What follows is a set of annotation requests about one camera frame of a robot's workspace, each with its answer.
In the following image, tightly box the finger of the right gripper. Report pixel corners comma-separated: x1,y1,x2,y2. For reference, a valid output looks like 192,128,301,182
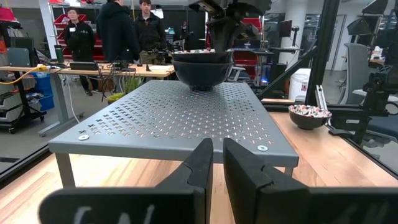
206,17,240,52
239,22,259,40

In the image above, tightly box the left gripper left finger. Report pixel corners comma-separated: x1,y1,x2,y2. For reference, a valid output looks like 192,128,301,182
39,138,214,224

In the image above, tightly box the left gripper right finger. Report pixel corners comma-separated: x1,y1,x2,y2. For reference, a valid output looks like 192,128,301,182
223,138,398,224

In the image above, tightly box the black monitor on arm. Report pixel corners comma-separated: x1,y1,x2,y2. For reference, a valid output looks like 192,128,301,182
277,19,294,39

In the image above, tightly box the red storage crate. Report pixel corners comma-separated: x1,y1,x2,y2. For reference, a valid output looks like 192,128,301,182
233,17,264,65

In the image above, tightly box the white waste bin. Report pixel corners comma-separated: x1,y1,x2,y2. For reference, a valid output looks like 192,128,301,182
288,68,312,102

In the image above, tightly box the person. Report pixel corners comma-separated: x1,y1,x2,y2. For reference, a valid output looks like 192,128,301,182
134,0,167,65
95,0,141,63
64,7,96,96

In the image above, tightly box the wooden desk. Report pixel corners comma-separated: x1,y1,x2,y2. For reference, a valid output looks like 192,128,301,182
0,63,175,138

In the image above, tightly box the grey perforated metal shelf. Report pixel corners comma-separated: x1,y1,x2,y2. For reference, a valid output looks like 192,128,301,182
48,80,299,189

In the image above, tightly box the potted succulent plant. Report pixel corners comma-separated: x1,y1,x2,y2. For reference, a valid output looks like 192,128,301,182
105,73,147,105

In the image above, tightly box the grey office chair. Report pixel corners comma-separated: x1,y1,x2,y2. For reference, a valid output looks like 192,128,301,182
338,42,371,106

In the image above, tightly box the flat black box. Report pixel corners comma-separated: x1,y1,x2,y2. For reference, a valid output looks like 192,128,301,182
68,61,100,72

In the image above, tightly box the blue plastic bin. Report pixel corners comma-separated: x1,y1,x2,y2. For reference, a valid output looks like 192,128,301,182
30,72,55,112

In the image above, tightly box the black wheeled cart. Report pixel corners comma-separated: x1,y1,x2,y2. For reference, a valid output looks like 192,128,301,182
0,21,47,134

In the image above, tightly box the dark green tumbler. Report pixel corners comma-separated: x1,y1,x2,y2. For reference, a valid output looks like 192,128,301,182
54,44,65,65

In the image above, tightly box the yellow cable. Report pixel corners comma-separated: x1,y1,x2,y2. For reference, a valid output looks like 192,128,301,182
0,64,48,85

